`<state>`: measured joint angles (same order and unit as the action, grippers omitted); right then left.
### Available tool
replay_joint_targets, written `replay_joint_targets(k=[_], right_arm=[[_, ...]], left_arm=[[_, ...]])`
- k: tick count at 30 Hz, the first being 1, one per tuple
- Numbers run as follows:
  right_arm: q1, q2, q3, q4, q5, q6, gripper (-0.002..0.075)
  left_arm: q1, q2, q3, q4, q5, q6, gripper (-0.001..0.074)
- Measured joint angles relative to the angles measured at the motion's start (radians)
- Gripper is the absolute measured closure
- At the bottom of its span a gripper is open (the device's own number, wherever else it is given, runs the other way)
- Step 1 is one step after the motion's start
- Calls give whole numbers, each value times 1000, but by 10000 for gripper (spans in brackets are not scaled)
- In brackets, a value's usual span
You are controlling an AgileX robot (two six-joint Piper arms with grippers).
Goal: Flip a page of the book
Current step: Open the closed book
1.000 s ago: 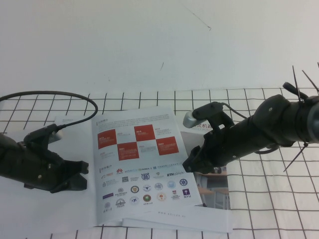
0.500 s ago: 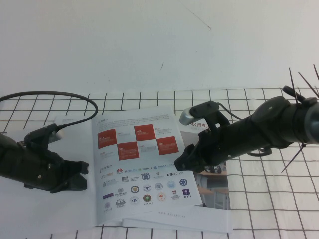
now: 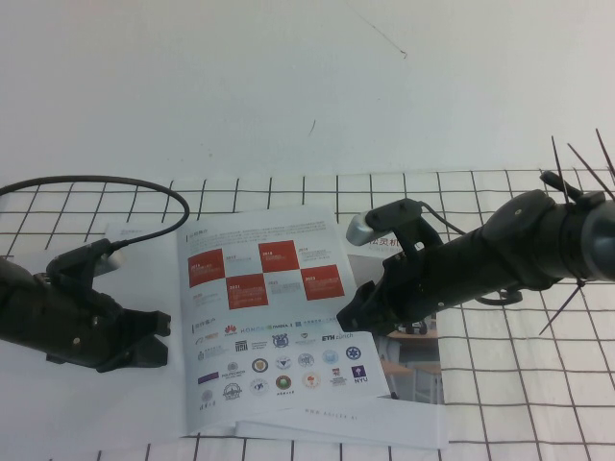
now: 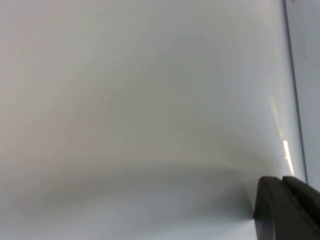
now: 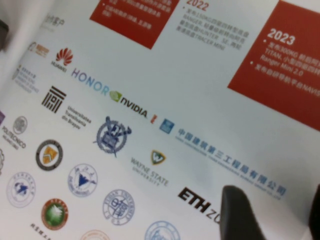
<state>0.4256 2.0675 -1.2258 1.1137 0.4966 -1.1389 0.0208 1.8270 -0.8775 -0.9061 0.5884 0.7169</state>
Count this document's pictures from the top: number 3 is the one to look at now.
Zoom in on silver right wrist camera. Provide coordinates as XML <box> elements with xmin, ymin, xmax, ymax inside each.
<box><xmin>345</xmin><ymin>212</ymin><xmax>375</xmax><ymax>247</ymax></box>

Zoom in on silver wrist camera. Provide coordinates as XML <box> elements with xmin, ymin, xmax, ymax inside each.
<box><xmin>345</xmin><ymin>212</ymin><xmax>375</xmax><ymax>247</ymax></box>
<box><xmin>97</xmin><ymin>248</ymin><xmax>132</xmax><ymax>274</ymax></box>

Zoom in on black left camera cable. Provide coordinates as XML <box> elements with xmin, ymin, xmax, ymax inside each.
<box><xmin>0</xmin><ymin>176</ymin><xmax>190</xmax><ymax>252</ymax></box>

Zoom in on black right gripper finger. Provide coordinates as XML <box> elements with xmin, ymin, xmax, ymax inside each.
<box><xmin>352</xmin><ymin>280</ymin><xmax>384</xmax><ymax>314</ymax></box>
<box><xmin>334</xmin><ymin>303</ymin><xmax>386</xmax><ymax>338</ymax></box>

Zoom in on black camera cable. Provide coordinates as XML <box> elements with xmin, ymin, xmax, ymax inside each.
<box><xmin>416</xmin><ymin>202</ymin><xmax>524</xmax><ymax>307</ymax></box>
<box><xmin>0</xmin><ymin>176</ymin><xmax>190</xmax><ymax>252</ymax></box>

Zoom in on black left camera mount bracket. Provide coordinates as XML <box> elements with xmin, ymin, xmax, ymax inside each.
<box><xmin>46</xmin><ymin>238</ymin><xmax>114</xmax><ymax>290</ymax></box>

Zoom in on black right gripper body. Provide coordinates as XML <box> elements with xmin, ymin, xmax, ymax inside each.
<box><xmin>372</xmin><ymin>241</ymin><xmax>452</xmax><ymax>331</ymax></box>

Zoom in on white booklet under catalogue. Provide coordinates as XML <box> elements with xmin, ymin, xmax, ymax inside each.
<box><xmin>234</xmin><ymin>421</ymin><xmax>451</xmax><ymax>451</ymax></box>

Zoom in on closed catalogue with classroom cover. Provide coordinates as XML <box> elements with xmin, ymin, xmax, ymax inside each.
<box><xmin>234</xmin><ymin>221</ymin><xmax>446</xmax><ymax>441</ymax></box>

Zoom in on white black-grid tablecloth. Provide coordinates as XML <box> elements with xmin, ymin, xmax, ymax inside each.
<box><xmin>0</xmin><ymin>167</ymin><xmax>615</xmax><ymax>461</ymax></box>

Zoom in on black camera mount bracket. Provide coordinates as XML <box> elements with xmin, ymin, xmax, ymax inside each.
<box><xmin>363</xmin><ymin>198</ymin><xmax>436</xmax><ymax>254</ymax></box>
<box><xmin>46</xmin><ymin>238</ymin><xmax>114</xmax><ymax>290</ymax></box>

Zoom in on white product catalogue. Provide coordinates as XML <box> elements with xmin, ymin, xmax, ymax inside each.
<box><xmin>0</xmin><ymin>204</ymin><xmax>389</xmax><ymax>439</ymax></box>

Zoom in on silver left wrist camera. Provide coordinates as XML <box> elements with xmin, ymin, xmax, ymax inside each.
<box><xmin>97</xmin><ymin>248</ymin><xmax>132</xmax><ymax>274</ymax></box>

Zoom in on black zip tie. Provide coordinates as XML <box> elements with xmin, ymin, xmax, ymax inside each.
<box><xmin>551</xmin><ymin>135</ymin><xmax>580</xmax><ymax>206</ymax></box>
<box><xmin>567</xmin><ymin>142</ymin><xmax>615</xmax><ymax>199</ymax></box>
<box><xmin>538</xmin><ymin>281</ymin><xmax>586</xmax><ymax>336</ymax></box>
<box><xmin>594</xmin><ymin>127</ymin><xmax>615</xmax><ymax>180</ymax></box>

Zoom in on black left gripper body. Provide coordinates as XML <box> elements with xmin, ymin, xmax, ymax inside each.
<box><xmin>28</xmin><ymin>274</ymin><xmax>128</xmax><ymax>372</ymax></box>

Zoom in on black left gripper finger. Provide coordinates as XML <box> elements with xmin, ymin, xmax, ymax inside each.
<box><xmin>101</xmin><ymin>334</ymin><xmax>170</xmax><ymax>374</ymax></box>
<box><xmin>119</xmin><ymin>309</ymin><xmax>173</xmax><ymax>340</ymax></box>

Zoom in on black right camera cable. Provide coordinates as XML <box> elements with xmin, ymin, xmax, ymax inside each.
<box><xmin>416</xmin><ymin>202</ymin><xmax>524</xmax><ymax>307</ymax></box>

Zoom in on black right camera mount bracket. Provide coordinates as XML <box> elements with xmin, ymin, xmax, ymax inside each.
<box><xmin>363</xmin><ymin>198</ymin><xmax>436</xmax><ymax>254</ymax></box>

